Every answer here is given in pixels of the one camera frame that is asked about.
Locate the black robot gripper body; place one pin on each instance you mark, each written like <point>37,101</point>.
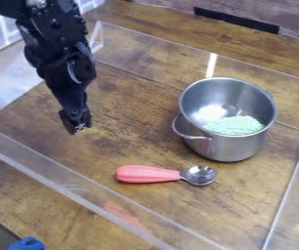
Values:
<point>67,71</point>

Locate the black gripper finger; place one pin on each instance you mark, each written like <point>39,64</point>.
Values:
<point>75,124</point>

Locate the pink handled metal spoon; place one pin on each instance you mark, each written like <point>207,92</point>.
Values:
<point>197,175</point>

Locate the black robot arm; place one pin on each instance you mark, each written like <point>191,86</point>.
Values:
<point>55,31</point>

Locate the stainless steel pot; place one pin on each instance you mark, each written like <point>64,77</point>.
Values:
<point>225,114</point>

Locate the green food lump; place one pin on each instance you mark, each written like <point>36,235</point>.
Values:
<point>235,125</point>

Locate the blue object at corner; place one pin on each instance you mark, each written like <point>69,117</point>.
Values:
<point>28,243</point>

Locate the black strip on table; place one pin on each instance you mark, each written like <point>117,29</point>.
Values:
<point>259,25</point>

